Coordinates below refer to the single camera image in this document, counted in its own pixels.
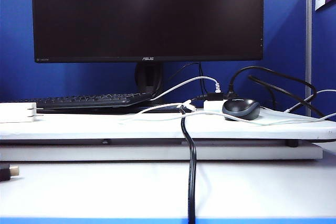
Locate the white charging base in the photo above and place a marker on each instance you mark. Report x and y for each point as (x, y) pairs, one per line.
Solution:
(15, 112)

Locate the white base board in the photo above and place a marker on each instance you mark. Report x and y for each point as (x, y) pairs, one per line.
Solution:
(105, 153)

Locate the white-tipped black lead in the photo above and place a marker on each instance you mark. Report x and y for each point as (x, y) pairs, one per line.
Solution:
(187, 102)

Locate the black monitor stand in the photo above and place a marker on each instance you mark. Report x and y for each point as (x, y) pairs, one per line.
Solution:
(148, 77)

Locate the small black hub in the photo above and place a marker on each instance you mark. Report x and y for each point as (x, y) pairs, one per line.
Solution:
(214, 95)

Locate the black and grey mouse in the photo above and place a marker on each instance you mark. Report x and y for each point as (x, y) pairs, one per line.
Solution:
(241, 108)

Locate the black keyboard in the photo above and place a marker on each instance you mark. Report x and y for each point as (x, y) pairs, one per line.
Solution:
(86, 100)

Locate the black ASUS monitor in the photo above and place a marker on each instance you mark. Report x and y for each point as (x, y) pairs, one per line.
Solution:
(147, 16)

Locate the white raised desk board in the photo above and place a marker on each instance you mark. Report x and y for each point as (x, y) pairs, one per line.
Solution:
(78, 127)

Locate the black board foot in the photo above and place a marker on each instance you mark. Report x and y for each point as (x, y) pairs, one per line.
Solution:
(292, 143)

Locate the wide blue partition panel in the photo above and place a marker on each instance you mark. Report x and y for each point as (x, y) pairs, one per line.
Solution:
(15, 51)

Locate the narrow blue partition panel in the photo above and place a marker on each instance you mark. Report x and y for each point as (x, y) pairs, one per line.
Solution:
(324, 51)

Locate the black gold-tipped HDMI plug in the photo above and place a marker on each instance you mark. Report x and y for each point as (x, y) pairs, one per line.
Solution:
(6, 172)

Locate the grey metal partition post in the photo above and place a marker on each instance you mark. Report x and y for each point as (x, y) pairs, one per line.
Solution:
(308, 37)

